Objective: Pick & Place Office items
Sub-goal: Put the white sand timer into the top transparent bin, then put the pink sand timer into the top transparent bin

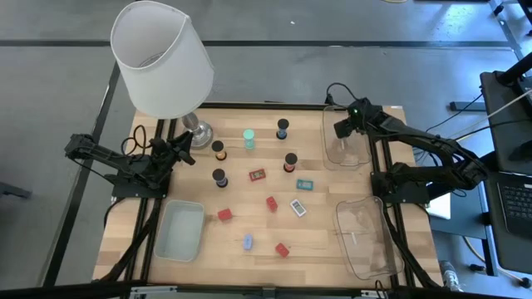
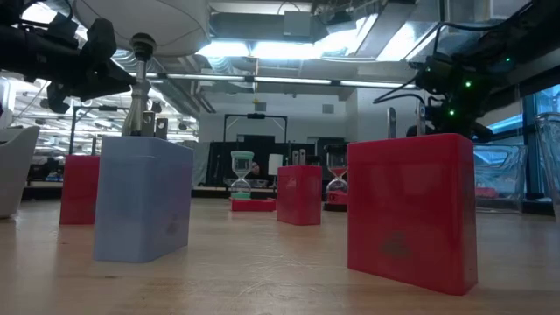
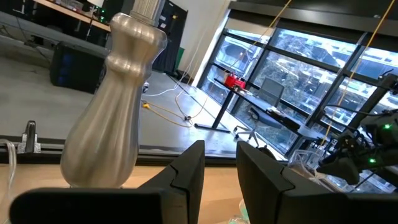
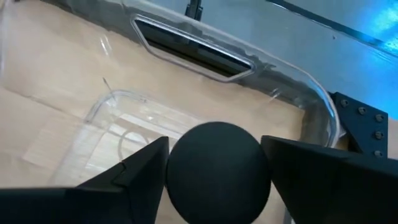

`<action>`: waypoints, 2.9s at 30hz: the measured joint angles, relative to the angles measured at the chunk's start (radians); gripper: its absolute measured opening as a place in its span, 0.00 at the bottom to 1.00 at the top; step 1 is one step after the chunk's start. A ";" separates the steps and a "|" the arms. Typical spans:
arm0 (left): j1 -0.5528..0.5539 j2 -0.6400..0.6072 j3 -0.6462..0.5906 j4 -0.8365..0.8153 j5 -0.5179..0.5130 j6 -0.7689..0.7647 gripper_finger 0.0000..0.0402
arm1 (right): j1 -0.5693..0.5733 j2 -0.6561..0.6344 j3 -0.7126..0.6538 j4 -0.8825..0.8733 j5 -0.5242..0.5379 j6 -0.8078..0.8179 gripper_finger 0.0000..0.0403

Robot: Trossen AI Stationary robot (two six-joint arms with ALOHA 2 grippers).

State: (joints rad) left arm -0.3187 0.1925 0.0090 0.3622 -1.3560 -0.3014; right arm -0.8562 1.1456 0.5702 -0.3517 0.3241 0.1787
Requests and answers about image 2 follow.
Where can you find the red sand hourglass black caps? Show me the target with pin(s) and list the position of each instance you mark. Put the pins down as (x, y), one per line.
(337, 197)

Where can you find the grey plastic bin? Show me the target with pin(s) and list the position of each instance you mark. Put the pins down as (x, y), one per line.
(15, 170)

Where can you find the large clear plastic bin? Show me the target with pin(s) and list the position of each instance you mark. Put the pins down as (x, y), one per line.
(549, 162)

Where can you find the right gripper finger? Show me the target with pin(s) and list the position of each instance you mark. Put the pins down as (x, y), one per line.
(417, 130)

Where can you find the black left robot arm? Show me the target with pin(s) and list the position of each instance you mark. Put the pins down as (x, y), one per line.
(26, 52)

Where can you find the person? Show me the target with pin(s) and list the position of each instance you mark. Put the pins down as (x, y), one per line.
(255, 169)

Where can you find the mint green hourglass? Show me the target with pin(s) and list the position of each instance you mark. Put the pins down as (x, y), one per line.
(242, 192)

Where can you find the red rectangular box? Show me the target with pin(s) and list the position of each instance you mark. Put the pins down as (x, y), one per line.
(79, 188)
(299, 194)
(411, 214)

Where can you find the small clear plastic bin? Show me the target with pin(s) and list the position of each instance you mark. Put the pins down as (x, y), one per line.
(501, 175)

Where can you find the ceiling light strip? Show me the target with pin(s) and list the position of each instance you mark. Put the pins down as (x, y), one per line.
(291, 80)

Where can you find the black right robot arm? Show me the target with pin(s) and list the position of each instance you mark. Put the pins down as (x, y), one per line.
(525, 35)

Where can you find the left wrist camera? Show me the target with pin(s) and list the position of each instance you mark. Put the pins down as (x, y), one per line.
(100, 39)

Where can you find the red digital timer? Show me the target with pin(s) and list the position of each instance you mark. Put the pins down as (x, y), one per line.
(254, 205)

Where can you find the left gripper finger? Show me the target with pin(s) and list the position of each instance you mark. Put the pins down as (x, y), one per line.
(114, 81)

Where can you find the lavender rectangular box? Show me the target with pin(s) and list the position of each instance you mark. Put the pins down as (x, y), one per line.
(142, 199)

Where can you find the silver round metal base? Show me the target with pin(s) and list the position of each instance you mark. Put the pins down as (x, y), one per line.
(144, 22)

